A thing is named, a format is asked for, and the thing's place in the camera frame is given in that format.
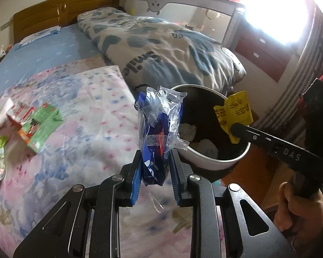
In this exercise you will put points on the wooden bed headboard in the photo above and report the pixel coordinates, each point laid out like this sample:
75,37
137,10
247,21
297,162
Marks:
70,10

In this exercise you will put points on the yellow wrapper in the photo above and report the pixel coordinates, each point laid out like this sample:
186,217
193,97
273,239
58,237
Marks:
234,110

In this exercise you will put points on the white round object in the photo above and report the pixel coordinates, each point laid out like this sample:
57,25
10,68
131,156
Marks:
212,13

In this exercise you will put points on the green carton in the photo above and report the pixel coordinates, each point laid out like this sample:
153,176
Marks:
40,123

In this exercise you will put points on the blue white pillow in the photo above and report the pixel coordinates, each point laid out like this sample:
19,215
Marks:
40,35

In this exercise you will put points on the plain white tissue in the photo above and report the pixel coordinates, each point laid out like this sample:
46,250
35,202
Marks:
2,113

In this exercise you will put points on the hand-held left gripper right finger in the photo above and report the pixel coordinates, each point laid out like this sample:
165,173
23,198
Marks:
175,182

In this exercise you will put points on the white waste bin black liner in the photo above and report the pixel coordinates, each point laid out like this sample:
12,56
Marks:
204,164

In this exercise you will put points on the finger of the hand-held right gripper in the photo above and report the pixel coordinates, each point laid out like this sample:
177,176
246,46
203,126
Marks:
253,137

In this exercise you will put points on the small orange toy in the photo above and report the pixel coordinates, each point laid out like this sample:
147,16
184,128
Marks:
9,47

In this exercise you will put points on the red-brown drawer cabinet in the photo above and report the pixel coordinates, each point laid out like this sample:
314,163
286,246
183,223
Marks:
263,56

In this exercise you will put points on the blue bed sheet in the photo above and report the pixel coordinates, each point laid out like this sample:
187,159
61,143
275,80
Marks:
56,51

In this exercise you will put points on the grey wall panel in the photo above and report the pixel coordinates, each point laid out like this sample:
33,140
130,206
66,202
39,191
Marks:
6,26

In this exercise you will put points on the pink white tissue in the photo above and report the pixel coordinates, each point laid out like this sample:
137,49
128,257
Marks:
188,131

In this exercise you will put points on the heart print quilt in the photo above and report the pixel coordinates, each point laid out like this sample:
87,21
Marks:
164,48

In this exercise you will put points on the white rabbit toy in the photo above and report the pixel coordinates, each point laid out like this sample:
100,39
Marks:
0,52

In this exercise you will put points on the grey bed guard rail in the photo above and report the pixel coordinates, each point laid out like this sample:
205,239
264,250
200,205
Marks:
150,1

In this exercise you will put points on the blue clear plastic wrapper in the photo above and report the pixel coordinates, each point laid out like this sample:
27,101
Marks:
153,129

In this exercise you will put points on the person's right hand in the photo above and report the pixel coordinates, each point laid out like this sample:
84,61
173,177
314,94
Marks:
298,212

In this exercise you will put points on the grey pleated curtain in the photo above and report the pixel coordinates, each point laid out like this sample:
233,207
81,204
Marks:
298,72

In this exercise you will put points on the floral bed sheet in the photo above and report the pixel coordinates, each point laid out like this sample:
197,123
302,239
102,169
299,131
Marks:
83,99

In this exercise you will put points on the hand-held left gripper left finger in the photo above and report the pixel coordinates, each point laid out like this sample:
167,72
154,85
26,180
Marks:
136,182

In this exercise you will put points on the red white carton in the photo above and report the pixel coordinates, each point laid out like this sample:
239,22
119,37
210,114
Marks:
17,114

